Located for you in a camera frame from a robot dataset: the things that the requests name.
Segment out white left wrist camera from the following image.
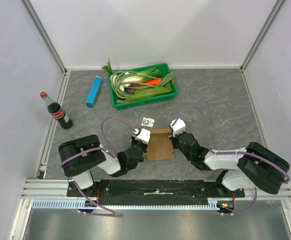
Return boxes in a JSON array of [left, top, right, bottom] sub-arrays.
[[133, 128, 151, 145]]

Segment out green bok choy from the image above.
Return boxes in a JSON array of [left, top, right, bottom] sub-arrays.
[[136, 67, 162, 78]]

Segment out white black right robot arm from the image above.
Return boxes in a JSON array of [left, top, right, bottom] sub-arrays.
[[169, 132, 290, 197]]

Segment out large green leaf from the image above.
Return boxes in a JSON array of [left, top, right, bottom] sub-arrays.
[[124, 86, 172, 103]]

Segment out brown cardboard box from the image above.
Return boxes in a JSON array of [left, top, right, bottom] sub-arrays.
[[144, 128, 176, 162]]

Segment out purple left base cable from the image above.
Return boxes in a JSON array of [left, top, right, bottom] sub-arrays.
[[71, 181, 117, 216]]

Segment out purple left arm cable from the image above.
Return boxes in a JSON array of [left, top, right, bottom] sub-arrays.
[[60, 116, 140, 169]]

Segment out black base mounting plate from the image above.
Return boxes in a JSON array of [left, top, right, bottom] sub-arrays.
[[66, 178, 246, 206]]

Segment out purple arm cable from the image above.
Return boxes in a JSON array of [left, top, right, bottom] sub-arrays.
[[174, 105, 291, 185], [60, 116, 140, 169]]

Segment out cola glass bottle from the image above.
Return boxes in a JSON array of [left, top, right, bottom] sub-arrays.
[[40, 91, 73, 130]]

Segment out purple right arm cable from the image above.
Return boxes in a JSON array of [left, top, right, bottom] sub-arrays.
[[174, 105, 291, 185]]

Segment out green long beans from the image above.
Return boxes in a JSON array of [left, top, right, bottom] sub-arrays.
[[110, 70, 175, 104]]

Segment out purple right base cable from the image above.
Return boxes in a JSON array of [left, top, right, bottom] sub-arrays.
[[216, 187, 258, 217]]

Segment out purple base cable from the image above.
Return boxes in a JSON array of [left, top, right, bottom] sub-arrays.
[[216, 187, 258, 217], [71, 181, 117, 216]]

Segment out light blue cable duct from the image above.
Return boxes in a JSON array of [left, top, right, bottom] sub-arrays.
[[32, 197, 224, 210]]

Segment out blue rectangular box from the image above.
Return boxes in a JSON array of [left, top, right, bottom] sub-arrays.
[[85, 76, 102, 108]]

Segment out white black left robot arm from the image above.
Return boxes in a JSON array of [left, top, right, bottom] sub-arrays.
[[58, 133, 150, 197]]

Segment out orange carrot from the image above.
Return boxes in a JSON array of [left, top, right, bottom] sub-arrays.
[[144, 78, 162, 86]]

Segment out small white sticker packet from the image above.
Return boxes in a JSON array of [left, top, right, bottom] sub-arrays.
[[141, 117, 155, 128]]

